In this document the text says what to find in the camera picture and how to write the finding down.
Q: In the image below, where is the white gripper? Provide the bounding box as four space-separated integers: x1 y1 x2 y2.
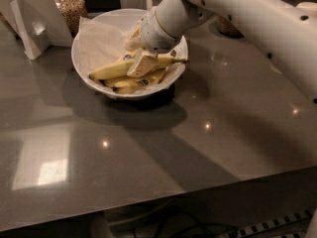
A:
125 7 180 77

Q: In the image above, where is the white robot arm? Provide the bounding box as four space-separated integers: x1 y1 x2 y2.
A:
126 0 317 102

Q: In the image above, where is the white round bowl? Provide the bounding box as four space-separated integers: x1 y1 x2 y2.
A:
70 8 189 101

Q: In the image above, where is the lower yellow banana with sticker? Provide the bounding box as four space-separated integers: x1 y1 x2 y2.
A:
103 67 167 88

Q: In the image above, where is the left glass jar of grains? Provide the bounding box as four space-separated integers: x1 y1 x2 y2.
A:
54 0 87 37

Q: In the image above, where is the glass jar of grains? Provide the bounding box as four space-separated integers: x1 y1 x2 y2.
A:
217 16 243 38
54 0 87 37

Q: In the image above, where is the right glass jar of grains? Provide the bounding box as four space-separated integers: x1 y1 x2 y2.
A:
217 16 243 38

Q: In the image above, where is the left white folded card stand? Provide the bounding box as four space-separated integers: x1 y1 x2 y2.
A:
0 0 72 60

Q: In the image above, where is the black white striped strip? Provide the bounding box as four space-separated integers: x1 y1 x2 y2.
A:
216 208 315 238

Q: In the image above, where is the black cable under table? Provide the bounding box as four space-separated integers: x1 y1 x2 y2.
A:
130 207 239 238

